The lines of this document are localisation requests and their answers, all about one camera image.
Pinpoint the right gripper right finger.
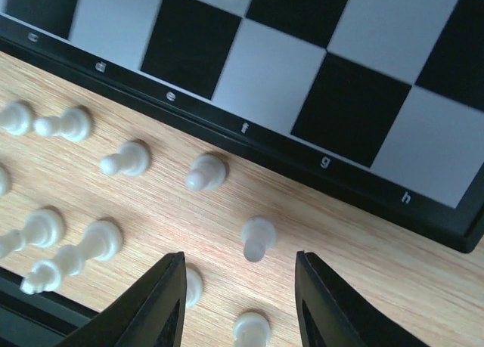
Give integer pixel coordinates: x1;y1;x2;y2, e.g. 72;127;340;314
295;251;420;347

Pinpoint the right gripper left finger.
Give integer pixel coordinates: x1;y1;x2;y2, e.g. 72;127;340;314
58;252;186;347

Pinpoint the white pawn off board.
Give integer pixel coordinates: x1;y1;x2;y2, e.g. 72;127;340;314
185;154;228;191
241;216;277;263

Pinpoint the black and white chessboard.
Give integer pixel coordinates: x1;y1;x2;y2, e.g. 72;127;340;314
1;0;483;253

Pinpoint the black aluminium frame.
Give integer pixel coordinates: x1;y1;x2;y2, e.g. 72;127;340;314
1;268;98;346

